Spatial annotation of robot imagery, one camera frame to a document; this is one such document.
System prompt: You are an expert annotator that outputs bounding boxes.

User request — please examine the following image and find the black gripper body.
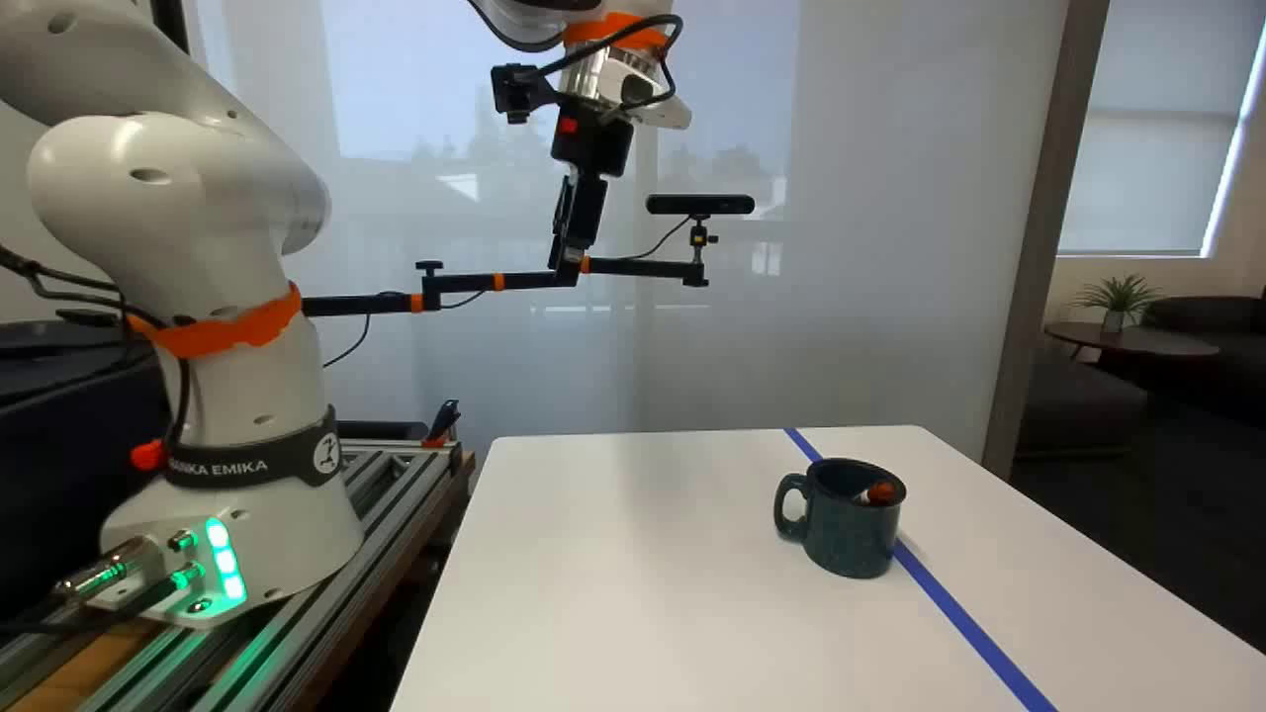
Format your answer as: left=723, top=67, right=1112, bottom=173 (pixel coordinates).
left=550, top=111, right=637, bottom=183

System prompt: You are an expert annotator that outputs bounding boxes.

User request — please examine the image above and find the dark teal speckled mug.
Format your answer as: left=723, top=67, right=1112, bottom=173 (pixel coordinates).
left=771, top=456, right=910, bottom=580

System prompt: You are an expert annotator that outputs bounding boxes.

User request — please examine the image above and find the grey window pillar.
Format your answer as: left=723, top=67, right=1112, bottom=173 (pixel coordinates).
left=979, top=0, right=1116, bottom=483

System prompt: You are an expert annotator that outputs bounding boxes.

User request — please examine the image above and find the small potted plant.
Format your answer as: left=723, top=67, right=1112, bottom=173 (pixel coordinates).
left=1083, top=270, right=1160, bottom=337

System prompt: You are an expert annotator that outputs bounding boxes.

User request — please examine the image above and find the black equipment box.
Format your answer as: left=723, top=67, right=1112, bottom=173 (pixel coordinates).
left=0, top=313, right=176, bottom=623

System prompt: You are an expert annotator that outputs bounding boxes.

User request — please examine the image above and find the white window blind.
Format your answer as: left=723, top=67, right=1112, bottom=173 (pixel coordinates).
left=1055, top=0, right=1266, bottom=260

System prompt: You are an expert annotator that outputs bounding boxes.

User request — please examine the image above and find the blue tape line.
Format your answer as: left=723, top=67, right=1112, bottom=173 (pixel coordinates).
left=780, top=421, right=1061, bottom=712

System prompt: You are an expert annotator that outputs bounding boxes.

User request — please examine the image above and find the dark round side table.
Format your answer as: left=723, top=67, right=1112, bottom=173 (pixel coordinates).
left=1044, top=321, right=1226, bottom=369

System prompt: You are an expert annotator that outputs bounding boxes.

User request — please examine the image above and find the dark sofa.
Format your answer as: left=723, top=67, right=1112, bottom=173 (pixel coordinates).
left=1098, top=293, right=1266, bottom=425

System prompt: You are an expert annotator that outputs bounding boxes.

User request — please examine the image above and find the black camera boom rod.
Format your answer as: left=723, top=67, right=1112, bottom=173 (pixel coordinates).
left=297, top=218, right=723, bottom=321

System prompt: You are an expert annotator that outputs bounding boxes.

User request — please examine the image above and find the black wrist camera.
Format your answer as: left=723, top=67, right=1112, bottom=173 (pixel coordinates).
left=490, top=57, right=561, bottom=127

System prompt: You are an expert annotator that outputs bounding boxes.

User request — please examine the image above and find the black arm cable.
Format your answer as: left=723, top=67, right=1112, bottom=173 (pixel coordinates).
left=532, top=13, right=690, bottom=111

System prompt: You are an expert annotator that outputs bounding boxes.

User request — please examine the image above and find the red-handled clamp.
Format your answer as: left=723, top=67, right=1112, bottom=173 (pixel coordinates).
left=420, top=394, right=466, bottom=456

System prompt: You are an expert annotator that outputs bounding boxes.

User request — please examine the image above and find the thin black boom cable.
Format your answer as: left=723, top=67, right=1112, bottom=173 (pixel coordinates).
left=320, top=313, right=375, bottom=375

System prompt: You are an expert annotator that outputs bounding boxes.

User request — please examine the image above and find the aluminium rail frame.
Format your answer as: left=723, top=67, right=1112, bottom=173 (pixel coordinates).
left=0, top=438, right=475, bottom=712

